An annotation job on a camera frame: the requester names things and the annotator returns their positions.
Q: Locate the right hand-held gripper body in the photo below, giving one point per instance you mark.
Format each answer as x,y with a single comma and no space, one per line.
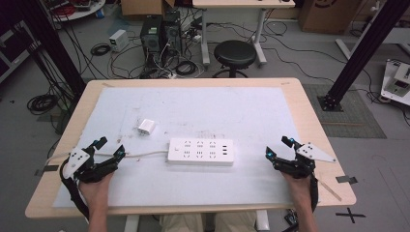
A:
303,161

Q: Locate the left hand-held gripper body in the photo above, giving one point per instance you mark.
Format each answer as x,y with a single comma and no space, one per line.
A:
84,165

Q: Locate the person's left hand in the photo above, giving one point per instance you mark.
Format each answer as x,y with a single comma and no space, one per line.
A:
95,190

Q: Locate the person's right hand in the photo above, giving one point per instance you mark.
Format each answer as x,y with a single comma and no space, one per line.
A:
296,188

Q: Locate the black tape strip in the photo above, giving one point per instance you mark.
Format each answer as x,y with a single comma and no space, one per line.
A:
48,168
346,179

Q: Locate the white charger plug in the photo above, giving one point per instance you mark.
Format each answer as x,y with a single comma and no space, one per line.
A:
146,127

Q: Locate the thin wooden strip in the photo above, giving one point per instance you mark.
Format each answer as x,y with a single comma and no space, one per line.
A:
330,190

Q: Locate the dark floor mat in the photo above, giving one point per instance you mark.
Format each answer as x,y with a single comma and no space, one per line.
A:
351,119

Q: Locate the white power strip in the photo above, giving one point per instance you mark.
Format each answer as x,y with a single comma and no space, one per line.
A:
200,151

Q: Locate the black tape cross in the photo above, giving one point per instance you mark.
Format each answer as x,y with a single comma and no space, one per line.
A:
350,215

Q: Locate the white table mat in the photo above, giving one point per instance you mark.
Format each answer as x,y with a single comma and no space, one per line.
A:
199,109

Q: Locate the person's legs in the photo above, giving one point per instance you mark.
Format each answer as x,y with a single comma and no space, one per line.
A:
209,223

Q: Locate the black round stool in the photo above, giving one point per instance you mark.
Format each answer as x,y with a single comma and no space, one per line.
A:
235,53

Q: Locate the white power supply box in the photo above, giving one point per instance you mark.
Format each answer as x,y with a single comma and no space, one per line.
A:
118,40

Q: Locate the black computer tower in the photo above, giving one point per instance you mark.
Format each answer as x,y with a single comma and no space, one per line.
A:
151,40
172,34

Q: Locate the white device with panel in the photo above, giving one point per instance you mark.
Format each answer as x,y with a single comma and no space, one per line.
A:
398,82

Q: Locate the large cardboard box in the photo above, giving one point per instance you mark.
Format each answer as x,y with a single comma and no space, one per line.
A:
328,14

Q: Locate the round white table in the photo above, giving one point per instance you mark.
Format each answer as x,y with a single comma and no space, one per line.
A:
80,9

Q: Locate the white desk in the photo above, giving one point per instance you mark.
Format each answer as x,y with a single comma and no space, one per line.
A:
241,3

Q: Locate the black metal post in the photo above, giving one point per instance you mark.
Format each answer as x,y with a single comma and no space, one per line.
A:
51,42
364,51

